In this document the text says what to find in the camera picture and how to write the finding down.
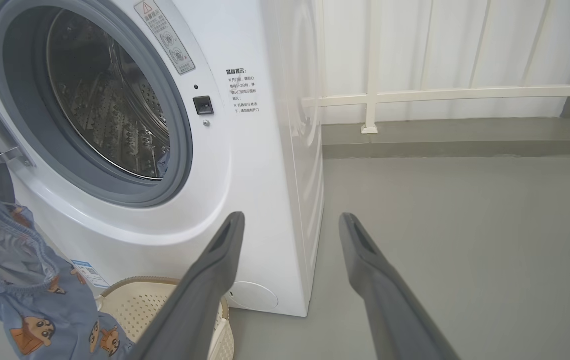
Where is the blue garment with cream lining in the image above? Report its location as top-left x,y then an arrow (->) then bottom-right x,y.
0,175 -> 135,360

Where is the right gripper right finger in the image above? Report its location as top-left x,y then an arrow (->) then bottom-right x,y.
339,213 -> 460,360

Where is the grey warning sticker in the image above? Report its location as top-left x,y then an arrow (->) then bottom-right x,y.
134,0 -> 196,76

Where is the white front-load washing machine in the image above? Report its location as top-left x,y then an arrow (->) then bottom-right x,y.
0,0 -> 324,318

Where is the blue energy label sticker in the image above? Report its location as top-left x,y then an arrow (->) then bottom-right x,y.
71,260 -> 110,289

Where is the black door latch slot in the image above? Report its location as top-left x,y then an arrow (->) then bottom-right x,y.
193,96 -> 214,116

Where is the cream perforated laundry basket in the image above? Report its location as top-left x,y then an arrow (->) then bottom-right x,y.
96,276 -> 235,360

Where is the steel washer drum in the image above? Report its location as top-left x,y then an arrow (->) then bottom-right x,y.
46,9 -> 171,181

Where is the round drain filter cover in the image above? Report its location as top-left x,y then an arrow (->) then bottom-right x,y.
227,281 -> 279,310

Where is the printed text label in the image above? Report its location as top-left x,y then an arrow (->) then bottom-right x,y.
225,67 -> 260,115

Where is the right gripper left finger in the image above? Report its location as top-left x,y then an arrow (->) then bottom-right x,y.
130,211 -> 245,360

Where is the white metal railing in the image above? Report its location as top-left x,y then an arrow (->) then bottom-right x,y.
302,0 -> 570,135

